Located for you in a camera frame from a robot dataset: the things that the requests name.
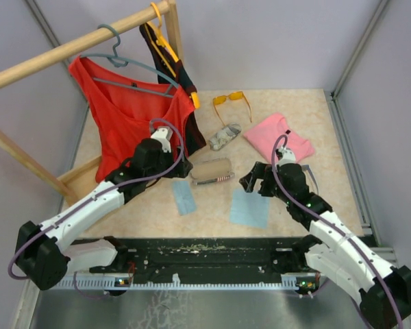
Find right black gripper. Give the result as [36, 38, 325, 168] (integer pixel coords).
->
[240, 161, 293, 204]

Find square blue cleaning cloth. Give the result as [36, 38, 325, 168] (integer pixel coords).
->
[229, 189, 269, 229]

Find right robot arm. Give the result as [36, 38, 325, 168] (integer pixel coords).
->
[239, 162, 411, 328]

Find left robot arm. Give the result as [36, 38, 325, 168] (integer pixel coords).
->
[8, 136, 192, 291]

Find grey-framed sunglasses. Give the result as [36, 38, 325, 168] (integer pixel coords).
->
[301, 164, 319, 194]

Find orange sunglasses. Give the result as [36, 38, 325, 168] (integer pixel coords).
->
[212, 90, 253, 125]

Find narrow blue cleaning cloth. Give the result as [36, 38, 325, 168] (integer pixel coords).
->
[172, 180, 197, 216]

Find grey patterned glasses case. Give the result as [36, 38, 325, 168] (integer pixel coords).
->
[209, 123, 242, 151]

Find folded pink t-shirt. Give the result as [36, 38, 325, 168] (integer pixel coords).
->
[243, 113, 315, 162]

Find red tank top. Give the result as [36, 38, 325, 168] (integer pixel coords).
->
[69, 57, 204, 182]

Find dark navy maroon garment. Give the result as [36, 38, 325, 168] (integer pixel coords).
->
[139, 23, 206, 156]

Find wooden clothes rack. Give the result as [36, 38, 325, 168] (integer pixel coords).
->
[0, 1, 184, 205]

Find yellow clothes hanger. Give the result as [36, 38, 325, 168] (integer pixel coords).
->
[140, 2, 200, 109]

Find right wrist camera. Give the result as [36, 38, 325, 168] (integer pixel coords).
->
[276, 147, 297, 166]

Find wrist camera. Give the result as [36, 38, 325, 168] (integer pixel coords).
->
[276, 147, 297, 166]
[151, 126, 173, 153]

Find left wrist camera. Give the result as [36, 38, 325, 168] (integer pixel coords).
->
[151, 126, 173, 153]

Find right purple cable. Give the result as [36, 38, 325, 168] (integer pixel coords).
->
[272, 134, 404, 329]

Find purple cable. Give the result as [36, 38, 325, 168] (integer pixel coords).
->
[272, 134, 404, 329]
[8, 118, 186, 280]

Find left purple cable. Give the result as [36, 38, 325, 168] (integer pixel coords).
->
[8, 118, 186, 280]

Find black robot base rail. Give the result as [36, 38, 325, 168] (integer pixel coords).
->
[58, 236, 397, 296]

